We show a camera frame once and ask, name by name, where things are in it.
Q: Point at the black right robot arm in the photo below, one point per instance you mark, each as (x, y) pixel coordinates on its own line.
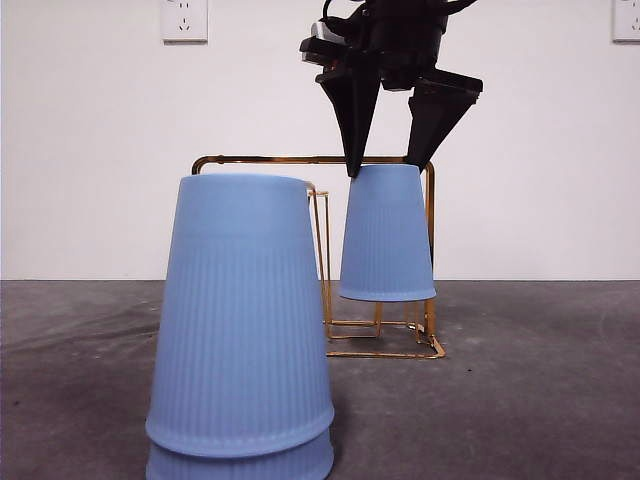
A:
(400, 35)

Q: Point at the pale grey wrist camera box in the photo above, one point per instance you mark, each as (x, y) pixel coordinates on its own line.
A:
(325, 32)

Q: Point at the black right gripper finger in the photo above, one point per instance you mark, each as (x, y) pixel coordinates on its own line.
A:
(355, 115)
(440, 110)

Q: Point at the blue ribbed plastic cup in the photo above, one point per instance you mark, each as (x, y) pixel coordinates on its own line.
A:
(385, 240)
(240, 470)
(240, 300)

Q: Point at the white wall socket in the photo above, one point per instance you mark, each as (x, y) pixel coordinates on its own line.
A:
(627, 25)
(183, 25)

